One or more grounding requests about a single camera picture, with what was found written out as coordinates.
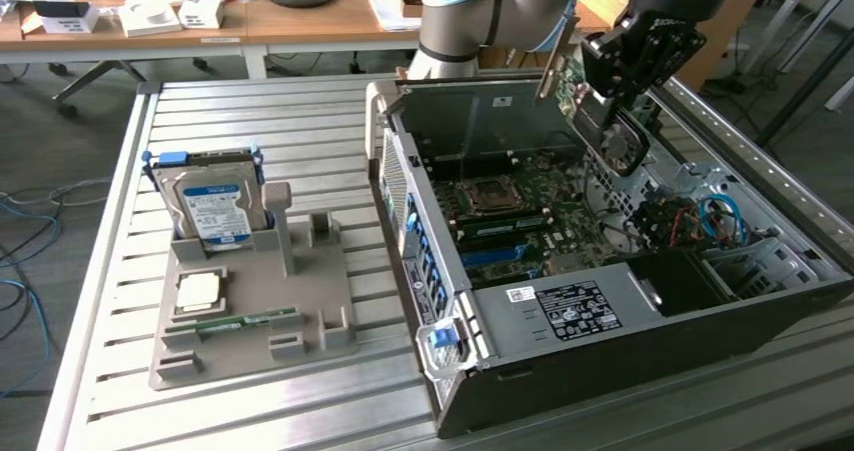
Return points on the blue expansion slot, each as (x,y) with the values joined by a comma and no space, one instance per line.
(494,257)

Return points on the wooden desk white frame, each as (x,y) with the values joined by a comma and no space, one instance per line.
(348,21)
(134,41)

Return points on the dark green RAM stick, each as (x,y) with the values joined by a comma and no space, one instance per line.
(508,227)

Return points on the silver perforated drive cage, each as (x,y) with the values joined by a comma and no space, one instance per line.
(628,196)

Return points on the blue case latch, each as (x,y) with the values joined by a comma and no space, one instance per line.
(444,338)

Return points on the green motherboard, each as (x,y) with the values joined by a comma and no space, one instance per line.
(568,211)

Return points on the grey table leg with casters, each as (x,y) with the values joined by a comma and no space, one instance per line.
(94,78)

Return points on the grey power supply unit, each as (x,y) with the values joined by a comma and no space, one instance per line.
(514,331)

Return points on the white box with round disc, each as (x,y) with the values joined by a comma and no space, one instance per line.
(150,18)

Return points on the grey printed parts rack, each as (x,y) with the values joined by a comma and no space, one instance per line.
(268,291)

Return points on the hard disk with blue bracket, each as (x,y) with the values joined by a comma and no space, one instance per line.
(214,211)

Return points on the silver disk bay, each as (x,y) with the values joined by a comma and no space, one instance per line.
(755,271)

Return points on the white box with black lid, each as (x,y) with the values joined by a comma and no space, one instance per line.
(67,21)

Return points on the white box with label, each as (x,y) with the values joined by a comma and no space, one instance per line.
(201,16)

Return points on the CPU socket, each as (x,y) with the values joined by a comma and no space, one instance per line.
(494,193)

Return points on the black metal post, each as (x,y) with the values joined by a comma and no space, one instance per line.
(804,90)

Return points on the silver CPU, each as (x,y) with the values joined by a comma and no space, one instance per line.
(198,293)

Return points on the white paper stack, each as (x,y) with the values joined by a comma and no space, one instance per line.
(394,13)

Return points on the black open PC case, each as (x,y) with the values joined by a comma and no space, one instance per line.
(601,371)

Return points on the black Nvidia graphics card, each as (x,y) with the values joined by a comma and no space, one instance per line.
(621,147)

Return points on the black RAM slot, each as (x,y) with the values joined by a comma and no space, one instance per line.
(501,216)

